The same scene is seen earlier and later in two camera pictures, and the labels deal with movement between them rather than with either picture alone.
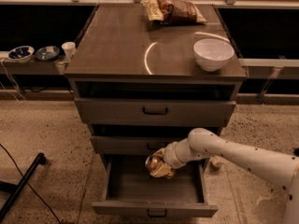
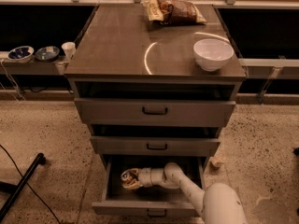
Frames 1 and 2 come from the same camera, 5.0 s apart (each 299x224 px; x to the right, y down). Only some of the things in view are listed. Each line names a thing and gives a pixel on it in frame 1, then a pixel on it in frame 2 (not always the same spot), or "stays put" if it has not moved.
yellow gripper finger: (163, 171) to (132, 186)
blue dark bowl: (47, 52) stays put
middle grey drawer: (132, 144) stays put
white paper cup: (69, 48) stays put
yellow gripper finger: (161, 153) to (132, 169)
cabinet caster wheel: (218, 160) stays put
